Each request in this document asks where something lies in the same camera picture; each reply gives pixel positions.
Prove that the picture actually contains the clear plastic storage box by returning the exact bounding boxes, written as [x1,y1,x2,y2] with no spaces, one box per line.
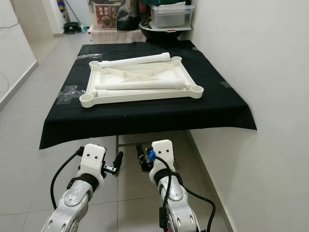
[149,5,195,30]

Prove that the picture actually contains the crossed clear tape strips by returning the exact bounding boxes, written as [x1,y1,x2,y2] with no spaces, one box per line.
[56,85,86,105]

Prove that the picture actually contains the beige bench cover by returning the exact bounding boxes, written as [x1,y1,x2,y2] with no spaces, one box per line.
[89,29,145,45]

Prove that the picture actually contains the long clear tape strip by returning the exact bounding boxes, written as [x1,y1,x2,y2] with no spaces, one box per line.
[77,53,103,60]

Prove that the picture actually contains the orange lid storage box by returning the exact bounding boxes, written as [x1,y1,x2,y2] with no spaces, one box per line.
[89,0,125,30]

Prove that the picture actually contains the red printed carton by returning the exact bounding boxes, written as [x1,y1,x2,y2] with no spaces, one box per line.
[96,4,117,29]

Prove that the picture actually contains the white cabinet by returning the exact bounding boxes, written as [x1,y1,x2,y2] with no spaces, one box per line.
[65,0,92,27]

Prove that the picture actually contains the black coiled hose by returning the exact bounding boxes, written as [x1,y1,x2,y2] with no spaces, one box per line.
[62,22,86,34]

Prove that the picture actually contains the white plastic table top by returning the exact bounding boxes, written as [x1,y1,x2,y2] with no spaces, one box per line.
[80,56,204,108]

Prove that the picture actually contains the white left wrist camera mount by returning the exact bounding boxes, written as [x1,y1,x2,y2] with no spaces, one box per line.
[81,144,108,187]

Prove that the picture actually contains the black bag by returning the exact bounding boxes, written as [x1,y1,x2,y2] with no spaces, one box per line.
[116,0,144,31]

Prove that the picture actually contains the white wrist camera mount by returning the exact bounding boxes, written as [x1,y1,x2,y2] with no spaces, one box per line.
[150,140,176,182]
[81,144,108,187]

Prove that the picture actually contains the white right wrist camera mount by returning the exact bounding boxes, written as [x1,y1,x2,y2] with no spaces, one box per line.
[150,140,176,182]

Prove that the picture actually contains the black wok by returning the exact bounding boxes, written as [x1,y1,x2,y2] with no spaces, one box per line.
[139,20,192,43]

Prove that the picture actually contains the dark green box lid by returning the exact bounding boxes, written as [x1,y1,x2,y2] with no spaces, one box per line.
[140,0,194,7]

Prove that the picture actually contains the black table cloth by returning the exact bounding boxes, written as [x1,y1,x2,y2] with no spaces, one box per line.
[39,40,257,149]

